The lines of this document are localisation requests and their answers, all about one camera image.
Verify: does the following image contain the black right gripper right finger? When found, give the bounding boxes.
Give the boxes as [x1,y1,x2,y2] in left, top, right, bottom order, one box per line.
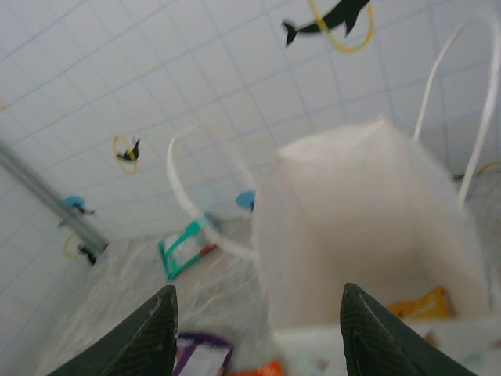
[339,282,478,376]

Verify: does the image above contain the aluminium corner post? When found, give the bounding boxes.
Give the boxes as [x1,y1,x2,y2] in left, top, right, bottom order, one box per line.
[0,139,109,251]

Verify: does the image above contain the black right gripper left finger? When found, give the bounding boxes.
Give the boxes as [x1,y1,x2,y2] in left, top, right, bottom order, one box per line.
[49,284,179,376]

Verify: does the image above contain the purple snack packet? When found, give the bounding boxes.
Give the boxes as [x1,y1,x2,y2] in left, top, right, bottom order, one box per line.
[171,332,235,376]

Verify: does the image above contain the white paper bag with handles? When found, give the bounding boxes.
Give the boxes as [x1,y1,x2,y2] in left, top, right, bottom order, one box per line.
[167,8,501,376]

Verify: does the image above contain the dolphin sticker on blue oval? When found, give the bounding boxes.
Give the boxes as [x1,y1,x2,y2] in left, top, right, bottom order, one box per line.
[64,195,97,216]

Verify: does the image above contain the wall dolphin sticker yellow ring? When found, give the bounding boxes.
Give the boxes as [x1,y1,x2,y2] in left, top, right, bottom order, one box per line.
[63,230,99,267]

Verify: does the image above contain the dolphin sticker on blue circle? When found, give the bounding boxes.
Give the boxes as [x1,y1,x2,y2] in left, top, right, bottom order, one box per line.
[235,190,258,212]

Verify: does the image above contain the tall dolphin sticker yellow ring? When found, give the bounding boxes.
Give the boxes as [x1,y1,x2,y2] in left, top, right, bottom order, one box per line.
[453,160,501,182]

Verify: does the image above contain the teal snack packet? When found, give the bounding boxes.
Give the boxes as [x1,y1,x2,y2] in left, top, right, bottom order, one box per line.
[157,213,220,281]

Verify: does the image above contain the orange Krax chips bag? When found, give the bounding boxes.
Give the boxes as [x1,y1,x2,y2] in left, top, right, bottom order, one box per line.
[230,359,285,376]

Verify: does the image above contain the yellow snack packet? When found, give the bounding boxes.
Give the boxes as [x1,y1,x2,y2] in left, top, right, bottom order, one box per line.
[387,286,453,319]

